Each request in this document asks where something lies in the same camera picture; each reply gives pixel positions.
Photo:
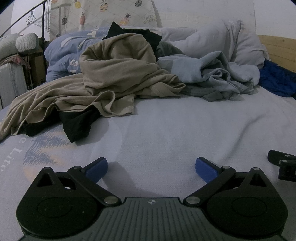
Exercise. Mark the pink patterned cloth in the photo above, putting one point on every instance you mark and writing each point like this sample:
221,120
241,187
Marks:
16,60

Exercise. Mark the pineapple print curtain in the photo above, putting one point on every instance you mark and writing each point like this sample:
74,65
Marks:
97,14

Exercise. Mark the beige garment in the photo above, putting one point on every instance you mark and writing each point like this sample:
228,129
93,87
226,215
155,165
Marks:
115,69

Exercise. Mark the wooden headboard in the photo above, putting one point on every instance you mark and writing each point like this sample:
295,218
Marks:
279,46

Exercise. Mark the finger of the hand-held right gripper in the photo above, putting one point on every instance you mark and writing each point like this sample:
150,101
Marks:
288,170
276,156

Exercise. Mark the white plush toy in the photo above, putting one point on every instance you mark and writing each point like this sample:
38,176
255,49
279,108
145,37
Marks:
25,41

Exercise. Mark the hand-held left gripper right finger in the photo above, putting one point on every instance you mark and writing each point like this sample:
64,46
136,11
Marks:
204,170

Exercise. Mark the light blue printed quilt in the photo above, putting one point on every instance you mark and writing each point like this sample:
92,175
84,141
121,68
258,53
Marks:
60,53

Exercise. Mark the cardboard box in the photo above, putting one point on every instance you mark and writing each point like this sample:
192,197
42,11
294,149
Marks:
37,64

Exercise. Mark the light blue garment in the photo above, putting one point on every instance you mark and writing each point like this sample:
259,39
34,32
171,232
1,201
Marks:
185,67

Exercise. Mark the dark blue cloth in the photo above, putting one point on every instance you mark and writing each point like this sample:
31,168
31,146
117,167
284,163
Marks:
277,78

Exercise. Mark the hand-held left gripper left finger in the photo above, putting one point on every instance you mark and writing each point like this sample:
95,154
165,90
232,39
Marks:
97,170

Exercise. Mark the light blue printed bed sheet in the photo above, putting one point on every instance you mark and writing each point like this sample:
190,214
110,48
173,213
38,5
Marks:
161,129

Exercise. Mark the black metal clothes rack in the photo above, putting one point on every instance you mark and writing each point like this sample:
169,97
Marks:
43,18

